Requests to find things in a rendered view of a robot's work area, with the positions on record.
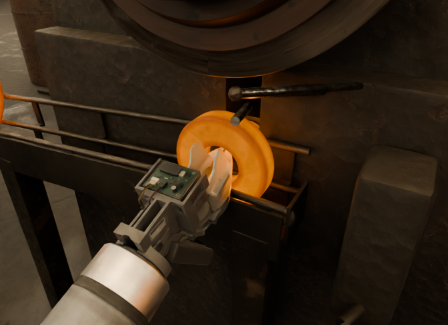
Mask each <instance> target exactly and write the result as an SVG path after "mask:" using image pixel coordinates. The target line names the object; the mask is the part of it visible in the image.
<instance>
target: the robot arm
mask: <svg viewBox="0 0 448 325"><path fill-rule="evenodd" d="M232 170H233V159H232V155H231V153H230V152H229V151H227V150H225V149H224V148H222V147H220V148H218V149H215V150H214V151H211V152H210V153H208V152H207V151H206V150H205V148H204V147H203V145H202V144H201V143H200V142H196V143H194V144H193V146H192V147H191V150H190V159H189V164H188V166H187V167H186V166H181V165H179V164H175V163H173V162H169V161H165V160H163V161H162V160H161V159H160V158H159V159H158V160H157V162H156V163H155V164H154V165H153V166H152V167H151V168H150V170H149V171H148V172H147V174H146V175H145V176H144V177H143V178H142V179H141V180H140V182H139V183H138V184H137V186H136V187H135V190H136V191H137V193H138V195H139V198H138V203H139V204H140V205H141V207H140V208H141V211H140V212H139V213H138V215H137V216H136V217H135V218H134V219H133V221H132V222H131V224H130V225H127V224H124V223H122V222H121V223H120V225H119V226H118V227H117V228H116V229H115V231H114V234H115V235H116V237H117V238H118V241H117V242H116V243H115V244H113V243H108V244H104V245H103V247H102V248H101V249H100V251H99V252H98V253H97V254H96V255H95V257H94V258H93V259H92V261H91V262H90V263H89V264H88V265H87V267H86V268H85V269H84V271H82V273H81V274H80V277H78V279H77V280H76V281H75V282H74V283H73V284H72V286H71V287H70V288H69V289H68V291H67V292H66V293H65V294H64V295H63V297H62V298H61V299H60V301H58V303H57V304H56V305H55V307H54V308H53V309H52V311H50V313H49V314H48V315H47V317H46V318H45V319H44V321H42V323H41V324H40V325H148V323H149V322H150V320H151V319H152V317H153V315H154V313H155V312H156V311H157V309H158V307H159V305H160V304H161V303H162V301H163V299H164V297H165V296H166V294H167V293H168V291H169V289H170V287H169V283H168V281H167V279H166V278H167V277H168V275H169V273H170V272H171V266H170V264H169V262H170V263H178V264H189V265H192V266H195V265H205V266H208V265H209V264H210V261H211V258H212V255H213V249H211V248H208V247H206V246H205V245H204V244H203V243H202V242H201V241H200V240H197V239H195V238H196V237H198V236H203V235H205V232H204V231H205V230H206V229H207V228H208V227H209V226H210V224H211V223H212V224H216V223H217V220H218V218H219V217H220V216H221V215H222V214H223V213H224V211H225V209H226V208H227V206H228V204H229V199H230V194H231V178H232ZM152 172H153V173H152ZM151 173H152V174H151ZM150 174H151V176H149V175H150ZM209 175H210V176H209ZM208 176H209V178H207V177H208ZM146 179H147V180H146ZM140 199H141V201H142V203H143V205H142V204H141V203H140ZM187 238H188V239H190V240H187Z"/></svg>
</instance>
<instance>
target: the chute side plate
mask: <svg viewBox="0 0 448 325"><path fill-rule="evenodd" d="M0 158H2V159H5V160H6V161H9V162H11V163H12V165H13V168H14V171H15V172H18V173H21V174H25V175H27V176H31V177H34V178H38V179H40V180H44V181H47V182H50V183H53V184H57V185H59V186H63V187H65V188H70V189H72V190H76V191H78V192H82V193H85V194H88V195H91V196H95V197H97V198H102V199H104V200H108V201H110V202H114V203H117V204H120V205H123V206H127V207H129V208H133V209H136V210H140V211H141V208H140V207H141V205H140V204H139V203H138V198H139V195H138V193H137V191H136V190H135V187H136V186H137V184H138V183H139V182H140V180H141V179H142V178H143V177H144V176H145V175H146V174H147V171H144V170H139V169H136V168H130V167H127V166H122V165H119V164H114V163H110V162H105V161H100V160H97V159H92V158H89V157H84V156H81V155H76V154H73V153H67V152H64V151H59V150H56V149H51V148H48V147H42V146H39V145H34V144H31V143H26V142H23V141H18V140H15V139H10V138H6V137H1V136H0ZM282 226H283V215H280V214H277V213H274V212H270V211H268V210H265V209H262V208H259V207H256V206H253V205H251V204H247V203H245V202H241V201H239V200H235V199H233V198H230V199H229V204H228V206H227V208H226V209H225V211H224V213H223V214H222V215H221V216H220V217H219V218H218V220H217V223H216V224H212V223H211V224H210V226H209V227H208V228H207V229H206V230H205V231H204V232H205V234H206V235H209V236H212V237H213V238H216V239H219V240H221V241H223V242H226V243H228V244H231V245H232V236H233V230H235V231H237V232H240V233H242V234H245V235H247V236H250V237H253V238H256V239H258V240H261V241H263V242H266V243H268V244H269V250H268V260H271V261H273V262H276V263H278V261H279V251H280V245H281V233H282Z"/></svg>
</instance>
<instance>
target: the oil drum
mask: <svg viewBox="0 0 448 325"><path fill-rule="evenodd" d="M8 1H9V5H10V8H11V9H10V12H12V16H13V20H14V22H15V27H16V30H17V34H18V37H19V41H20V48H22V52H23V56H24V59H25V63H26V66H27V70H28V73H29V77H30V80H31V82H32V83H35V84H36V85H40V86H45V87H48V86H47V81H46V78H45V74H44V70H43V66H42V62H41V58H40V54H39V50H38V47H37V42H36V39H35V34H34V31H36V30H39V29H45V28H49V27H55V26H57V24H56V20H55V15H54V12H53V6H52V2H51V0H8Z"/></svg>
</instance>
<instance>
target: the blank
mask: <svg viewBox="0 0 448 325"><path fill-rule="evenodd" d="M234 114H235V113H232V112H229V111H209V112H206V113H203V114H202V115H200V116H198V117H197V118H196V119H194V120H192V121H191V122H190V123H188V124H187V125H186V126H185V127H184V129H183V130H182V131H181V134H180V135H179V138H178V141H177V160H178V163H179V165H181V166H186V167H187V166H188V164H189V159H190V150H191V147H192V146H193V144H194V143H196V142H200V143H201V144H202V145H203V147H204V148H205V150H206V151H207V152H208V153H210V148H211V146H218V147H222V148H224V149H225V150H227V151H229V152H230V153H231V154H232V155H233V157H234V159H235V160H236V162H237V166H238V169H239V172H238V175H232V178H231V188H232V189H235V190H239V191H241V192H245V193H247V194H251V195H253V196H257V197H259V198H260V197H261V196H262V194H263V193H264V192H265V191H266V190H267V188H268V187H269V185H270V184H271V181H272V178H273V173H274V160H273V153H272V151H271V147H270V146H269V143H268V142H267V139H266V138H265V137H264V135H263V134H262V132H261V131H260V130H259V129H258V128H257V127H256V126H255V125H254V124H253V123H252V122H250V121H248V120H247V119H246V118H244V119H243V120H242V121H241V123H240V124H239V125H237V126H233V125H232V124H231V121H230V120H231V117H232V116H233V115H234Z"/></svg>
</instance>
